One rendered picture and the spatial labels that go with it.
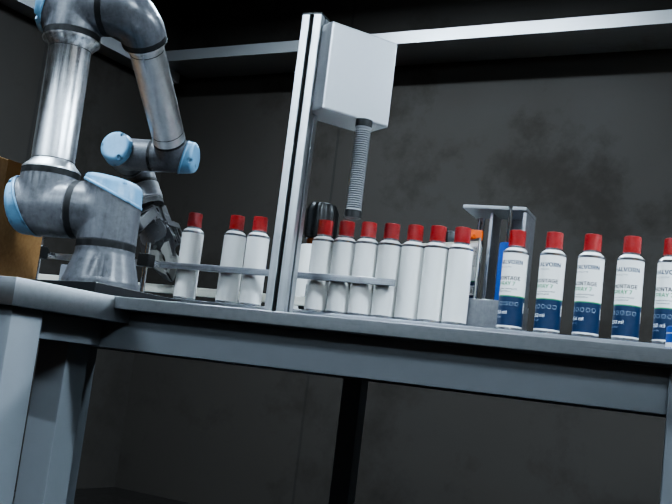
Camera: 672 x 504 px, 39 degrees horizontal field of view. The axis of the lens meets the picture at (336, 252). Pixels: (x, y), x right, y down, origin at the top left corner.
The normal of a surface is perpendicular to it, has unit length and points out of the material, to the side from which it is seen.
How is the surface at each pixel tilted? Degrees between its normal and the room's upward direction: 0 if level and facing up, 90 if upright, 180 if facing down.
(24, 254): 90
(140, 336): 90
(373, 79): 90
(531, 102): 90
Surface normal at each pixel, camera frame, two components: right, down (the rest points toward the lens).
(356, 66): 0.54, -0.04
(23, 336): 0.87, 0.04
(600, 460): -0.48, -0.18
